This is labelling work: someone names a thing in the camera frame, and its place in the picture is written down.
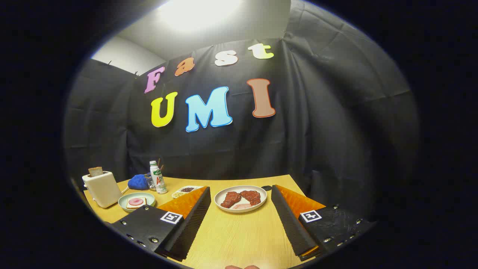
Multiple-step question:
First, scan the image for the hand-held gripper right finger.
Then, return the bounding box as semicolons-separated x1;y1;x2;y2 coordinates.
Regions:
271;184;376;262

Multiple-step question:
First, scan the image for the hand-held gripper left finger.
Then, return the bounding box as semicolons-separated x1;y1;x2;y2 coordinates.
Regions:
111;186;212;262

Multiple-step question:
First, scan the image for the white divided dish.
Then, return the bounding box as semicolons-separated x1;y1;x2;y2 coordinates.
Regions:
172;186;204;199

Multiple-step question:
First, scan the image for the red meat piece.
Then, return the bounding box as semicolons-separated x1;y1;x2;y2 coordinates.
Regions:
240;190;261;206
220;191;242;208

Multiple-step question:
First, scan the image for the white round plate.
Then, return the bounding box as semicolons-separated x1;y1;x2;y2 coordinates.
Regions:
214;185;268;213

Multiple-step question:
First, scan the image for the white drink bottle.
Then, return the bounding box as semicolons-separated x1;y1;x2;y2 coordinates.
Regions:
149;161;168;194

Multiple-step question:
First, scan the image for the white bread slice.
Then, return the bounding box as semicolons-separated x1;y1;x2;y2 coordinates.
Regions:
126;197;147;210

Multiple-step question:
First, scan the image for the blue fluffy cloth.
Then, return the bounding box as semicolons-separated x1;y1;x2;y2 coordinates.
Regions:
128;174;149;190

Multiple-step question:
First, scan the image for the light green plate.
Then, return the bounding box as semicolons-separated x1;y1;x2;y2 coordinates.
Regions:
118;192;156;213

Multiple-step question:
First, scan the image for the white toaster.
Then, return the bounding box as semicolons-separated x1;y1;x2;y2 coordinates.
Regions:
82;171;124;208

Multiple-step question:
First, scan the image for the black backdrop cloth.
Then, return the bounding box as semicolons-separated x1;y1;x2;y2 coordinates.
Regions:
63;0;422;228

